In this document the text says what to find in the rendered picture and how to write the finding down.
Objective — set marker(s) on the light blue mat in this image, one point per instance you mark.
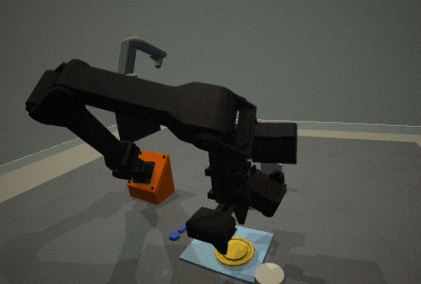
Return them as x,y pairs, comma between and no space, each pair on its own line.
202,255

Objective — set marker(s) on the yellow plate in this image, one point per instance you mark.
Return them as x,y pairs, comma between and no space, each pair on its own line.
239,252

